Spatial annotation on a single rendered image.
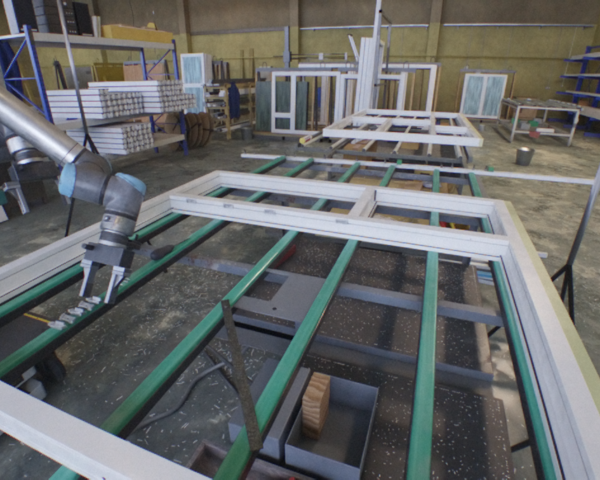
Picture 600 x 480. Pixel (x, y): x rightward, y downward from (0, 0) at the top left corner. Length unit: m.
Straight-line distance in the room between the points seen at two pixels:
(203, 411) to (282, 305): 1.00
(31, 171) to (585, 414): 1.52
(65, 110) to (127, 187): 5.11
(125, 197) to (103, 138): 4.90
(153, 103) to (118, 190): 5.02
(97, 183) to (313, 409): 0.81
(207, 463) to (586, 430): 0.77
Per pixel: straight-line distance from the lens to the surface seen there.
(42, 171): 1.42
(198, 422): 1.84
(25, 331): 2.16
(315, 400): 0.90
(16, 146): 1.41
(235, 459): 0.67
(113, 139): 5.82
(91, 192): 1.10
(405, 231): 1.32
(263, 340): 1.32
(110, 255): 1.08
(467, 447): 1.09
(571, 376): 0.83
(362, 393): 1.03
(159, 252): 1.24
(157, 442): 1.83
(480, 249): 1.34
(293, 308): 0.97
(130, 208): 1.09
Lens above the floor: 1.43
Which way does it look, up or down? 25 degrees down
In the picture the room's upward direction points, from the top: straight up
